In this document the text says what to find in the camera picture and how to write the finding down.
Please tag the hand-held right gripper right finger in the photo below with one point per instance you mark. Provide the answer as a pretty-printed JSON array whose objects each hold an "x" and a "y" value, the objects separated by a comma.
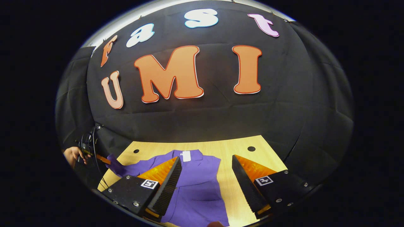
[{"x": 247, "y": 189}]

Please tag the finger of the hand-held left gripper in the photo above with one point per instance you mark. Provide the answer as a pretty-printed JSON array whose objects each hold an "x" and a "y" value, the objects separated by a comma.
[{"x": 102, "y": 159}]

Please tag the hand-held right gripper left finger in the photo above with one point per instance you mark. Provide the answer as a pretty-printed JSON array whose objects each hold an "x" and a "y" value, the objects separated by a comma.
[{"x": 165, "y": 189}]

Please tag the purple knit cardigan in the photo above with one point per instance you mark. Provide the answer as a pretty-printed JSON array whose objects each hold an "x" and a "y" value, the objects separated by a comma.
[{"x": 195, "y": 189}]

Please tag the black backdrop cloth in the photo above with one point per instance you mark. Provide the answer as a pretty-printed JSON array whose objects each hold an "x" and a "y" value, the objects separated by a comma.
[{"x": 221, "y": 119}]

